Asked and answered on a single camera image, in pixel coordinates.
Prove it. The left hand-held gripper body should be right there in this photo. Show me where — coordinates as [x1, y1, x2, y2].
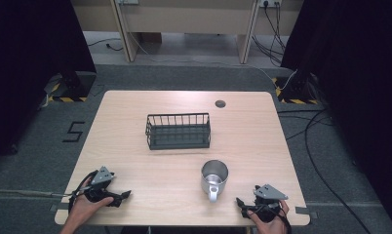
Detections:
[83, 166, 124, 209]

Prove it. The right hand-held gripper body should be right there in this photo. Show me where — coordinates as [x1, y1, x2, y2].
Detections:
[245, 183, 289, 224]

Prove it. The person's right hand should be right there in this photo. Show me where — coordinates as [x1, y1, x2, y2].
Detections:
[247, 199, 292, 234]

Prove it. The person's left hand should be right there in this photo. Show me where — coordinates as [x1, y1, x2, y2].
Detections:
[68, 176, 115, 228]

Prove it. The silver metal cup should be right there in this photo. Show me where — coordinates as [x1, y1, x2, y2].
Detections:
[200, 159, 230, 204]

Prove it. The grey tape strip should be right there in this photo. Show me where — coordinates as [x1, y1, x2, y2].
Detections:
[49, 202, 70, 213]
[294, 206, 319, 219]

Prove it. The yellow black hazard tape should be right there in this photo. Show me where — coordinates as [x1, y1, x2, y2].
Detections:
[46, 81, 89, 103]
[271, 76, 320, 105]

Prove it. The black stand base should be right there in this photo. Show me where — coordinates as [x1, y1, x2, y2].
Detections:
[276, 75, 319, 102]
[53, 70, 98, 99]

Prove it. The black curtain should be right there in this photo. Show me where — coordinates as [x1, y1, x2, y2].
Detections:
[0, 0, 98, 168]
[280, 0, 392, 226]

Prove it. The beige background desk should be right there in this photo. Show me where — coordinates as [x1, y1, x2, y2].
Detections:
[70, 0, 305, 64]

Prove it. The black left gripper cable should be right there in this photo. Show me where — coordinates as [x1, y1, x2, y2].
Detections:
[67, 169, 99, 215]

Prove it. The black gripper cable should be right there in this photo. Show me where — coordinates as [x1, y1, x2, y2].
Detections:
[252, 204, 294, 234]
[67, 169, 99, 215]

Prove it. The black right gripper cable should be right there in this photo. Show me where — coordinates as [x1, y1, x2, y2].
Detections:
[252, 204, 294, 234]

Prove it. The long black floor cable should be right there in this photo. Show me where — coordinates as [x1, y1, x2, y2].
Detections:
[277, 108, 372, 234]

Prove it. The black wire basket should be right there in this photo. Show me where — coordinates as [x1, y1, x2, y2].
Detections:
[144, 112, 213, 151]

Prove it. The grey floor cable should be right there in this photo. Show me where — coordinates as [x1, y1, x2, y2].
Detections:
[0, 188, 75, 199]

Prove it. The short black floor cable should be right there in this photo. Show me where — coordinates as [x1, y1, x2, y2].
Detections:
[87, 37, 125, 53]

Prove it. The bundle of black plugged cables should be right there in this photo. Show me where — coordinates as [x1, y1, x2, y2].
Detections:
[251, 0, 288, 68]

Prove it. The white wall socket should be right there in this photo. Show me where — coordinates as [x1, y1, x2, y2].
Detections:
[258, 0, 284, 9]

